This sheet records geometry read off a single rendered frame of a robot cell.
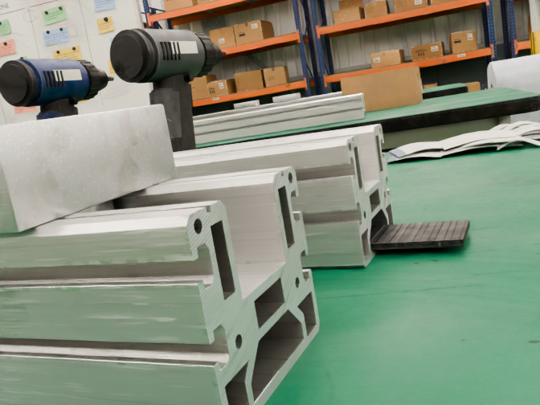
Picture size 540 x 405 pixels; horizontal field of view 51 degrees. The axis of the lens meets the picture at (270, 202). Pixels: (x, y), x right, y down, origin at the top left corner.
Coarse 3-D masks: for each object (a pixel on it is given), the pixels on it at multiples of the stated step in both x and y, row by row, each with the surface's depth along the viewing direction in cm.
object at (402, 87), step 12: (384, 72) 229; (396, 72) 227; (408, 72) 225; (348, 84) 235; (360, 84) 233; (372, 84) 231; (384, 84) 229; (396, 84) 228; (408, 84) 226; (420, 84) 241; (372, 96) 232; (384, 96) 230; (396, 96) 229; (408, 96) 227; (420, 96) 238; (372, 108) 233; (384, 108) 232
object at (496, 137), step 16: (496, 128) 84; (512, 128) 80; (528, 128) 77; (416, 144) 83; (432, 144) 81; (448, 144) 79; (464, 144) 79; (480, 144) 76; (496, 144) 76; (512, 144) 75
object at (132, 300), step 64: (192, 192) 27; (256, 192) 25; (0, 256) 22; (64, 256) 21; (128, 256) 20; (192, 256) 19; (256, 256) 26; (0, 320) 23; (64, 320) 22; (128, 320) 21; (192, 320) 19; (256, 320) 23; (0, 384) 24; (64, 384) 23; (128, 384) 21; (192, 384) 20; (256, 384) 23
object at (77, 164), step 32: (0, 128) 21; (32, 128) 22; (64, 128) 24; (96, 128) 25; (128, 128) 27; (160, 128) 30; (0, 160) 21; (32, 160) 22; (64, 160) 23; (96, 160) 25; (128, 160) 27; (160, 160) 29; (0, 192) 21; (32, 192) 22; (64, 192) 23; (96, 192) 25; (128, 192) 27; (0, 224) 21; (32, 224) 22
